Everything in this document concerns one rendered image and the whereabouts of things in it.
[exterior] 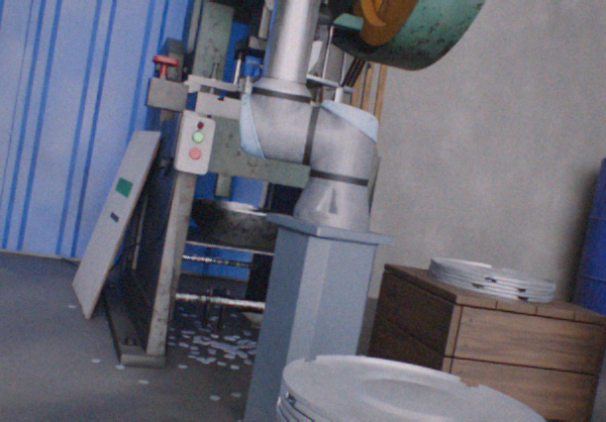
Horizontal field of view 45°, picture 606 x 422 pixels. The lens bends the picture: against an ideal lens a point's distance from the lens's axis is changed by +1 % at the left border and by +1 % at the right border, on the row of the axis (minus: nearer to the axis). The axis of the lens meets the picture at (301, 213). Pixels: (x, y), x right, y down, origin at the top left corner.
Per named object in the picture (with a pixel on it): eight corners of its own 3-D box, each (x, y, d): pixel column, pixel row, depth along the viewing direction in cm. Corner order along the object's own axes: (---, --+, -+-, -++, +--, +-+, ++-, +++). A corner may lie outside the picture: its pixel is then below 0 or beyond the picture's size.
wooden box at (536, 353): (581, 472, 162) (613, 317, 160) (425, 459, 152) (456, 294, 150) (488, 406, 201) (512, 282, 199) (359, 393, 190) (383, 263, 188)
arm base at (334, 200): (384, 235, 140) (393, 183, 139) (321, 226, 131) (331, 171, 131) (338, 223, 152) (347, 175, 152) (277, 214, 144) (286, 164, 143)
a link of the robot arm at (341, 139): (371, 179, 135) (385, 108, 135) (300, 166, 136) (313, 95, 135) (367, 179, 147) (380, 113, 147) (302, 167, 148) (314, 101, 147)
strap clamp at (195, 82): (238, 102, 209) (244, 66, 209) (179, 90, 204) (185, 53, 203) (233, 103, 215) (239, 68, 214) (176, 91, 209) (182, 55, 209)
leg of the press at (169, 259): (166, 369, 181) (230, 8, 177) (119, 367, 178) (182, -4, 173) (131, 292, 268) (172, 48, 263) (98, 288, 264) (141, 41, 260)
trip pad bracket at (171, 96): (177, 158, 183) (191, 80, 182) (139, 151, 179) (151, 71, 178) (174, 158, 188) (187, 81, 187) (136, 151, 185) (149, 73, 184)
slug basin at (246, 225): (311, 257, 206) (318, 222, 206) (193, 241, 195) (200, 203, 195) (277, 240, 238) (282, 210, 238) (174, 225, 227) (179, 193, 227)
